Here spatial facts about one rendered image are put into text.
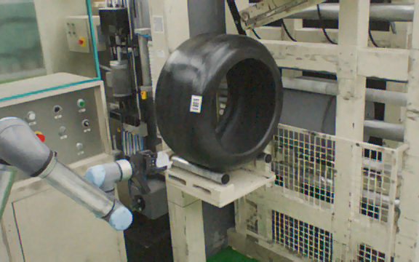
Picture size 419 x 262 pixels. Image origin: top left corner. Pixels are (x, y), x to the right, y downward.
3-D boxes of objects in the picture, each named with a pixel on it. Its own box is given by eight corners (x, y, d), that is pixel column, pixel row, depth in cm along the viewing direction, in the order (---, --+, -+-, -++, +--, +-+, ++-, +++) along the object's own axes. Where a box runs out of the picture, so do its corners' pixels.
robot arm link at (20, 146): (21, 126, 127) (142, 212, 154) (14, 117, 136) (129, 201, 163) (-7, 159, 125) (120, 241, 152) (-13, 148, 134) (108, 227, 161)
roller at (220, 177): (177, 156, 218) (174, 164, 217) (170, 153, 214) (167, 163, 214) (231, 175, 193) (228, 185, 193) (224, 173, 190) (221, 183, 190)
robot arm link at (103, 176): (84, 187, 163) (83, 164, 161) (110, 180, 171) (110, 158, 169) (95, 193, 158) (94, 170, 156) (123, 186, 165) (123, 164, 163)
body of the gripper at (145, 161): (159, 152, 174) (132, 158, 166) (159, 174, 176) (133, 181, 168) (147, 148, 180) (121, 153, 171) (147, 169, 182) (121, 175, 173)
